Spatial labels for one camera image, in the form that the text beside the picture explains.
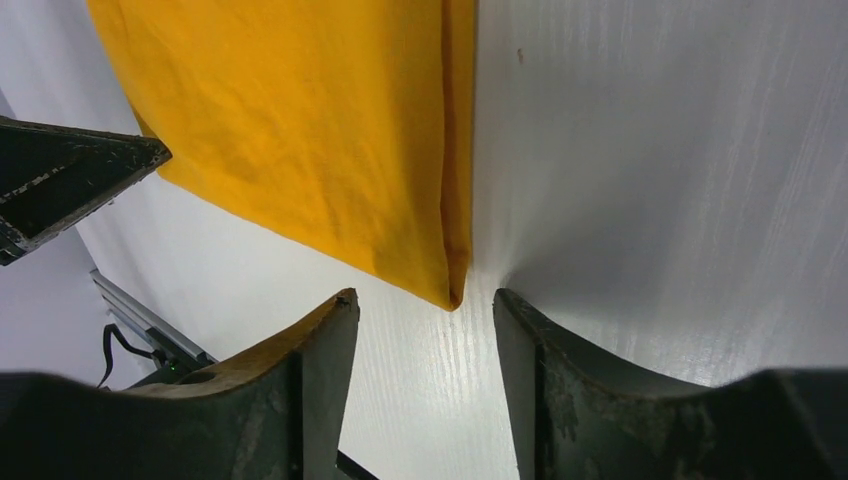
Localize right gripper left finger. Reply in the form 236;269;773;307
1;288;361;479

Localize yellow t shirt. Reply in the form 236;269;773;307
88;1;477;311

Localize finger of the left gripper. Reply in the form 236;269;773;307
1;116;172;266

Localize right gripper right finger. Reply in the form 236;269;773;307
493;288;847;479

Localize black thin cable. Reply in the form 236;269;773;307
96;323;167;391

